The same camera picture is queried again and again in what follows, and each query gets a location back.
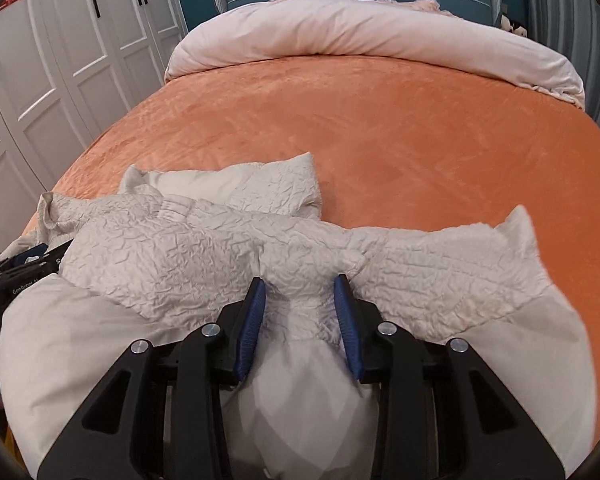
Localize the white wardrobe with red stickers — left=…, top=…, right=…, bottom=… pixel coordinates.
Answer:
left=0, top=0, right=186, bottom=253

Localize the white rolled duvet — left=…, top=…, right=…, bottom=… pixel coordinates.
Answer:
left=164, top=0, right=585, bottom=108

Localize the white padded jacket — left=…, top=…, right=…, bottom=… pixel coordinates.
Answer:
left=0, top=154, right=596, bottom=479

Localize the orange bed blanket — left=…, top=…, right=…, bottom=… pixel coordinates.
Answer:
left=21, top=54, right=600, bottom=441

